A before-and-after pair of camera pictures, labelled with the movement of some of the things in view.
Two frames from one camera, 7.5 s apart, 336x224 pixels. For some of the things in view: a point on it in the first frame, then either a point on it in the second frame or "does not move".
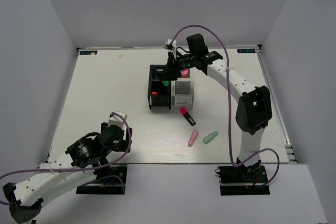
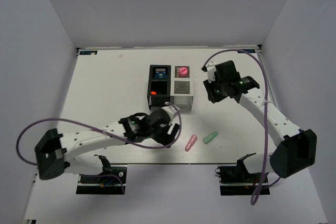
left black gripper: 125,144 -> 166,138
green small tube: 210,137 does not move
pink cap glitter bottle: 185,73 does not move
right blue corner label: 246,50 does not move
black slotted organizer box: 159,95 does not move
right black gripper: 172,68 -> 208,87
